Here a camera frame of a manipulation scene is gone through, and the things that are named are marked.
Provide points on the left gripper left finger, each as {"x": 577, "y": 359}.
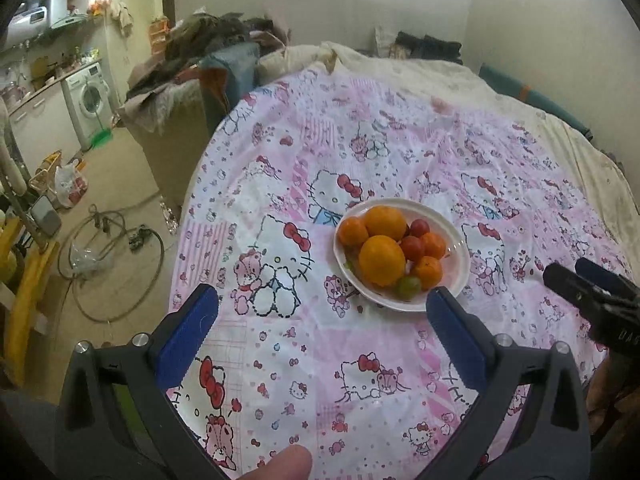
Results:
{"x": 115, "y": 420}

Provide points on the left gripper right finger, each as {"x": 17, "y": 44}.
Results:
{"x": 529, "y": 418}

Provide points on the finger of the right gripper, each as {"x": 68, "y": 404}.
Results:
{"x": 580, "y": 293}
{"x": 605, "y": 279}

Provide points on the green grape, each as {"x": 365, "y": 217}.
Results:
{"x": 408, "y": 287}

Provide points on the red cherry tomato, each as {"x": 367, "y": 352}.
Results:
{"x": 412, "y": 247}
{"x": 419, "y": 227}

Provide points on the large orange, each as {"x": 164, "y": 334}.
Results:
{"x": 381, "y": 261}
{"x": 385, "y": 220}

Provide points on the small mandarin orange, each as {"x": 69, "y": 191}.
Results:
{"x": 352, "y": 232}

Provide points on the person's hand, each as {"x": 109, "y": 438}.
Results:
{"x": 293, "y": 463}

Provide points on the yellow wooden rack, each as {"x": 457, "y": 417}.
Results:
{"x": 22, "y": 317}

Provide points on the white pink plate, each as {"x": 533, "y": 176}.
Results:
{"x": 455, "y": 264}

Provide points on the teal bed edge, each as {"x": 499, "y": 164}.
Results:
{"x": 506, "y": 85}

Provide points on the white red plastic bag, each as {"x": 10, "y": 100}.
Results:
{"x": 69, "y": 185}

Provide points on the white washing machine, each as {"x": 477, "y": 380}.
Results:
{"x": 87, "y": 96}

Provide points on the pile of dark clothes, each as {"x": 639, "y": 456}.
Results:
{"x": 199, "y": 35}

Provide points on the white water heater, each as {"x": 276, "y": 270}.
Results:
{"x": 25, "y": 26}

